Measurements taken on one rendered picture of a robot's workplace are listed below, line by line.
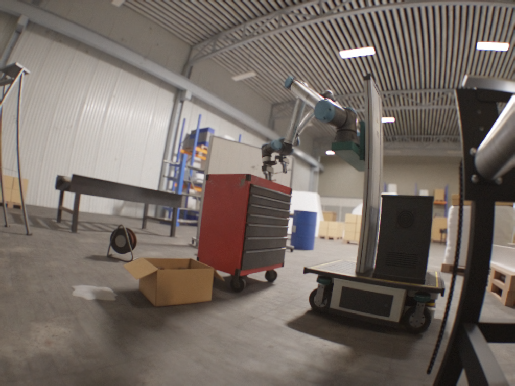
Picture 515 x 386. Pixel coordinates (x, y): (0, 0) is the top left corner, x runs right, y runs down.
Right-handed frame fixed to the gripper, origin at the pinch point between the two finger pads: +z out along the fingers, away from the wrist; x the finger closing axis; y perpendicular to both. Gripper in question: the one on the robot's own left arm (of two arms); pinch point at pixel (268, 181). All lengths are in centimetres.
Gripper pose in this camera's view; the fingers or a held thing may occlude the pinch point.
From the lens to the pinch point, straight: 221.9
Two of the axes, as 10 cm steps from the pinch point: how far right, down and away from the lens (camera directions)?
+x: -5.5, -1.4, -8.3
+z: 0.7, 9.8, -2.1
